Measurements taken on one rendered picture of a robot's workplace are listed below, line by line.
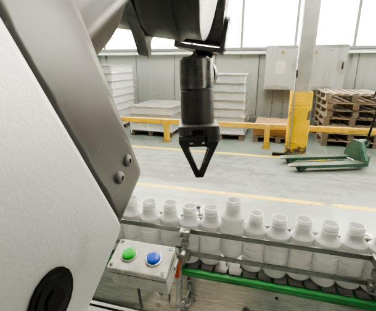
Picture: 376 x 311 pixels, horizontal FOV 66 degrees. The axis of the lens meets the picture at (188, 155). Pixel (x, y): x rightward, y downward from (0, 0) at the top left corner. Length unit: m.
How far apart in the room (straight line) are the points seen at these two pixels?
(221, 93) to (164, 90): 2.52
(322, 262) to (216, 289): 0.28
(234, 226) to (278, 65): 6.73
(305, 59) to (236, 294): 4.73
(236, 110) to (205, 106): 5.58
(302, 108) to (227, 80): 1.67
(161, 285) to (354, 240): 0.46
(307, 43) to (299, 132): 1.43
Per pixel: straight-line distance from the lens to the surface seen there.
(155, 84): 8.25
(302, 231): 0.78
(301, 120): 5.22
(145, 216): 0.82
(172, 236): 0.83
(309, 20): 5.34
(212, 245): 0.81
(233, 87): 6.02
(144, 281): 0.70
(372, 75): 8.02
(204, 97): 0.47
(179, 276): 0.76
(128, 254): 0.70
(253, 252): 0.80
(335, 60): 7.50
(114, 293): 0.99
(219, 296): 0.86
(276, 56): 7.36
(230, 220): 0.74
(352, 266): 0.83
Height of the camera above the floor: 1.53
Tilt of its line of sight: 18 degrees down
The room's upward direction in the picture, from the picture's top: straight up
